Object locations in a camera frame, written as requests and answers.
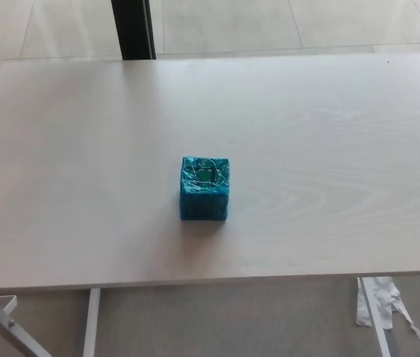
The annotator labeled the blue foil-wrapped cube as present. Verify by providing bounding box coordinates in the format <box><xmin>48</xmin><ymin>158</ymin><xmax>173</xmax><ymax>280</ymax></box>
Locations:
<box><xmin>178</xmin><ymin>155</ymin><xmax>230</xmax><ymax>222</ymax></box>

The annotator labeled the white upright table leg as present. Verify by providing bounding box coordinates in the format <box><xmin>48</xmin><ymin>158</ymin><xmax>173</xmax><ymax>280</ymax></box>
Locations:
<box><xmin>82</xmin><ymin>287</ymin><xmax>101</xmax><ymax>357</ymax></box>

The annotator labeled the crumpled white tape strip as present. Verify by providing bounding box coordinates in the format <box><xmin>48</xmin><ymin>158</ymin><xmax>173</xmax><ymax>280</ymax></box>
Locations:
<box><xmin>355</xmin><ymin>276</ymin><xmax>420</xmax><ymax>343</ymax></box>

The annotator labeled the white slanted table leg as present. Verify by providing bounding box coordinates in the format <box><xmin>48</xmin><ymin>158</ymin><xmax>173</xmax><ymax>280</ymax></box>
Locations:
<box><xmin>0</xmin><ymin>292</ymin><xmax>55</xmax><ymax>357</ymax></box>

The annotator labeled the black vertical door frame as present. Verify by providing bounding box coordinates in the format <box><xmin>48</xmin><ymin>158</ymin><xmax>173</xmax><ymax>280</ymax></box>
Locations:
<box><xmin>111</xmin><ymin>0</ymin><xmax>158</xmax><ymax>61</ymax></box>

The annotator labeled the white metal hook bracket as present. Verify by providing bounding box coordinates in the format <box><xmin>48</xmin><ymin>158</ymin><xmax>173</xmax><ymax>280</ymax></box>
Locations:
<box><xmin>0</xmin><ymin>293</ymin><xmax>18</xmax><ymax>315</ymax></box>

